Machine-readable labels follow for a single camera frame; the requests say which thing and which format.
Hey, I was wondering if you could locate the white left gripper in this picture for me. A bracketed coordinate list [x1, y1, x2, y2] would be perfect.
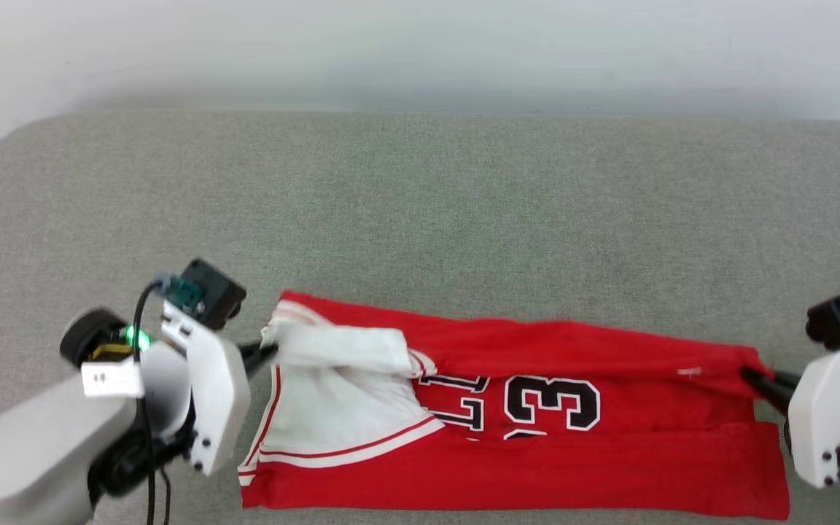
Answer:
[161, 300, 279, 477]

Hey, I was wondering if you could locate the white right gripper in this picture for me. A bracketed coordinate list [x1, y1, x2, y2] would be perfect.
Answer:
[739, 332, 840, 489]

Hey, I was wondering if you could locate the red white basketball jersey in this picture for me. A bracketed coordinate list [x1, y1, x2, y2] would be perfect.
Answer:
[238, 290, 791, 521]

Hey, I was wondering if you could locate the teal left camera connector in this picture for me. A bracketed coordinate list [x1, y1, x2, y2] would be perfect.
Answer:
[153, 275, 203, 311]

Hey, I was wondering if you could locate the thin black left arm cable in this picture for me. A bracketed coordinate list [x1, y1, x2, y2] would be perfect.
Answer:
[131, 281, 173, 525]

